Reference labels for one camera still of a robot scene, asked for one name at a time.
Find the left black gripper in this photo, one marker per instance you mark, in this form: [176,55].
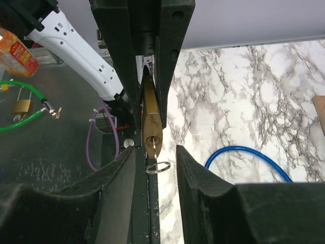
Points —
[144,27]

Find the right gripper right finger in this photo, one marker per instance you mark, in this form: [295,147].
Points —
[216,211]

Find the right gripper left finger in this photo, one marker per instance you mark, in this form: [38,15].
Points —
[96,209]

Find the blue cable lock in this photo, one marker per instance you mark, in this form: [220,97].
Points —
[241,164]

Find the silver key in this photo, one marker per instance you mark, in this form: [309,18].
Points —
[157,167]

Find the brass padlock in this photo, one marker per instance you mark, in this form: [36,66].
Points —
[22,105]
[152,129]

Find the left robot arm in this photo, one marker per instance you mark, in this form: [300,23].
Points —
[22,17]

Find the orange plastic bottle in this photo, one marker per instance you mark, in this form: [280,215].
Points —
[15,56]

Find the wooden board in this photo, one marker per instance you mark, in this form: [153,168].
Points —
[319,103]

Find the black mounting rail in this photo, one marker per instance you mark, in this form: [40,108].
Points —
[144,203]

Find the green cable lock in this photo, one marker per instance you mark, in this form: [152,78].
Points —
[45,103]

